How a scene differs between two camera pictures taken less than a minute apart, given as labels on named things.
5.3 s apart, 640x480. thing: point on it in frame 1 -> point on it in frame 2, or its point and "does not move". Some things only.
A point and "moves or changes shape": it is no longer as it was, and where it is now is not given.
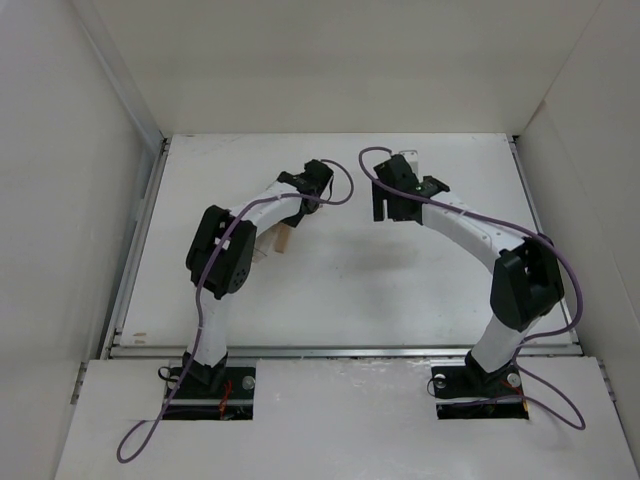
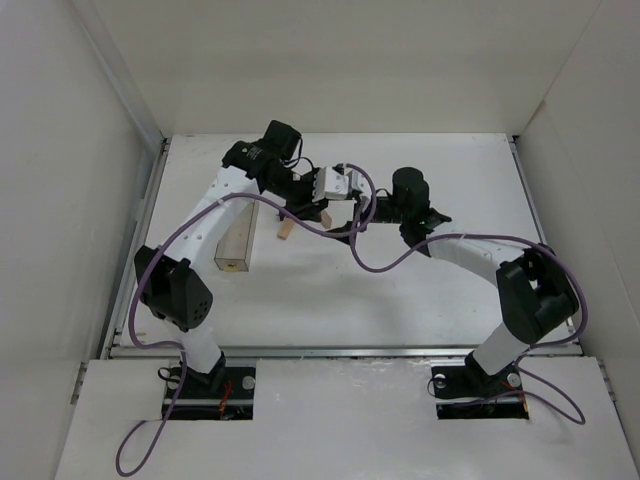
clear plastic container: x=263 y=245 moves or changes shape
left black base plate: x=211 y=393 does not move
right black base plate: x=466 y=393 does not move
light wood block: x=281 y=237 moves or changes shape
